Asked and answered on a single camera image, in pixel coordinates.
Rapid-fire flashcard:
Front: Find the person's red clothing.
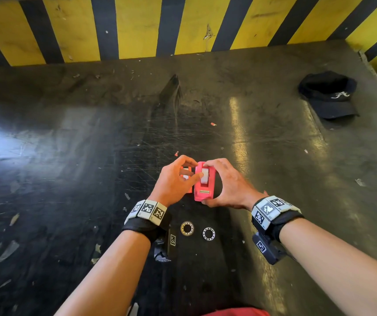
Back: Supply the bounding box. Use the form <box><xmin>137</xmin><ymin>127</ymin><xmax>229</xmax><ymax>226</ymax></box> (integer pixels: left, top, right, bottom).
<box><xmin>201</xmin><ymin>307</ymin><xmax>271</xmax><ymax>316</ymax></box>

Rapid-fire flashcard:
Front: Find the pink plastic housing with switch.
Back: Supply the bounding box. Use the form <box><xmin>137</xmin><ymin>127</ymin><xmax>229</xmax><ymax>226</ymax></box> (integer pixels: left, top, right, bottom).
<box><xmin>194</xmin><ymin>161</ymin><xmax>217</xmax><ymax>202</ymax></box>

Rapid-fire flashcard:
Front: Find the person's left forearm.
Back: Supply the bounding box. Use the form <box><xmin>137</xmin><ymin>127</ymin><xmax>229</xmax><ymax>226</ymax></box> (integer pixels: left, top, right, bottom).
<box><xmin>54</xmin><ymin>230</ymin><xmax>152</xmax><ymax>316</ymax></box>

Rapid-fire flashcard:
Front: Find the torn black sheet flap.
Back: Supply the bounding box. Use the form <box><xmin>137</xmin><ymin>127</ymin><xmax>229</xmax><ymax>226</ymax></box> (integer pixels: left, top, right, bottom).
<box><xmin>158</xmin><ymin>74</ymin><xmax>183</xmax><ymax>107</ymax></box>

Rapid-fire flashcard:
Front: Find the person's right forearm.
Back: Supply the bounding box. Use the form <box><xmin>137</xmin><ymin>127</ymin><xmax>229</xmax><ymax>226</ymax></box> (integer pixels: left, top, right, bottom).
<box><xmin>278</xmin><ymin>218</ymin><xmax>377</xmax><ymax>316</ymax></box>

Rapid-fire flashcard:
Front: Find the small pink plastic part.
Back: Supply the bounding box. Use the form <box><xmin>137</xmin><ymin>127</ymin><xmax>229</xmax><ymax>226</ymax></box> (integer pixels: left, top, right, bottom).
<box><xmin>180</xmin><ymin>166</ymin><xmax>194</xmax><ymax>194</ymax></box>

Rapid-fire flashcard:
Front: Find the black wristband with marker tiles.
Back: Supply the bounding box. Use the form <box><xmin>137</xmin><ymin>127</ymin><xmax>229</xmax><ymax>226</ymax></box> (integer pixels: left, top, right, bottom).
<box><xmin>251</xmin><ymin>195</ymin><xmax>305</xmax><ymax>243</ymax></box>
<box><xmin>121</xmin><ymin>199</ymin><xmax>173</xmax><ymax>244</ymax></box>

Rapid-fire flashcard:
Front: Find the brass-toned metal bearing ring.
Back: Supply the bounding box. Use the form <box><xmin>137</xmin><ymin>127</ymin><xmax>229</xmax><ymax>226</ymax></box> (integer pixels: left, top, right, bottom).
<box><xmin>180</xmin><ymin>221</ymin><xmax>195</xmax><ymax>237</ymax></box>

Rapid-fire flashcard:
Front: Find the person's left hand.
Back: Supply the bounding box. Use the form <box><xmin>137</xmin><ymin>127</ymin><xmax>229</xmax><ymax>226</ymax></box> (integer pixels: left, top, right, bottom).
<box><xmin>148</xmin><ymin>155</ymin><xmax>204</xmax><ymax>208</ymax></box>

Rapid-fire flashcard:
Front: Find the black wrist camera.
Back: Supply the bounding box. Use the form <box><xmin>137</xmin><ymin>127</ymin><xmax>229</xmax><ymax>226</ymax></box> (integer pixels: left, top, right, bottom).
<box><xmin>154</xmin><ymin>226</ymin><xmax>178</xmax><ymax>263</ymax></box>
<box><xmin>252</xmin><ymin>232</ymin><xmax>289</xmax><ymax>266</ymax></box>

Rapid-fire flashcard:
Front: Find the person's right hand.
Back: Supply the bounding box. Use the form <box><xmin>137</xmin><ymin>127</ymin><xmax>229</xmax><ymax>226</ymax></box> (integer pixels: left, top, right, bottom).
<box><xmin>202</xmin><ymin>158</ymin><xmax>269</xmax><ymax>211</ymax></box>

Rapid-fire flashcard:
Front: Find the dark navy baseball cap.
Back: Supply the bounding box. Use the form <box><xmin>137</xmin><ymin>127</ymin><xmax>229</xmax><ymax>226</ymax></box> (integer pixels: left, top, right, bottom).
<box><xmin>298</xmin><ymin>71</ymin><xmax>360</xmax><ymax>120</ymax></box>

